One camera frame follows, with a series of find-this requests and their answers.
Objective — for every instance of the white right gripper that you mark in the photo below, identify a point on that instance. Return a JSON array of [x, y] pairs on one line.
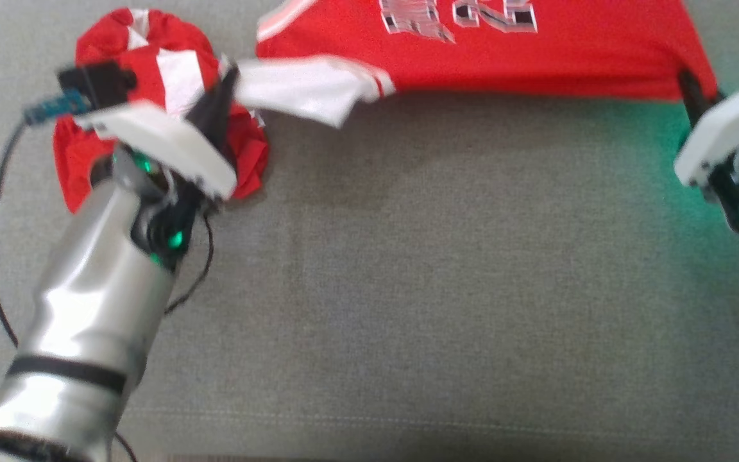
[[722, 131]]

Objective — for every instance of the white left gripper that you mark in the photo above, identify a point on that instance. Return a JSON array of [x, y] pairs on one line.
[[164, 147]]

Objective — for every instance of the red shorts with white panel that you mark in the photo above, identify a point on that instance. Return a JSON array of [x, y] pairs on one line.
[[177, 45]]

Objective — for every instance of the red jersey with white trim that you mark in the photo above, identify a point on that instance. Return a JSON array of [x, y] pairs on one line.
[[536, 58]]

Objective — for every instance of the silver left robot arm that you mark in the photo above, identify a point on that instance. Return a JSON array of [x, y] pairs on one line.
[[81, 321]]

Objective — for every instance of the grey sofa ottoman seat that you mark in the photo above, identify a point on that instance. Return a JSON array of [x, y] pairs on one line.
[[408, 289]]

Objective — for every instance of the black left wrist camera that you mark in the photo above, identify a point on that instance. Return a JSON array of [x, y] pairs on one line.
[[97, 82]]

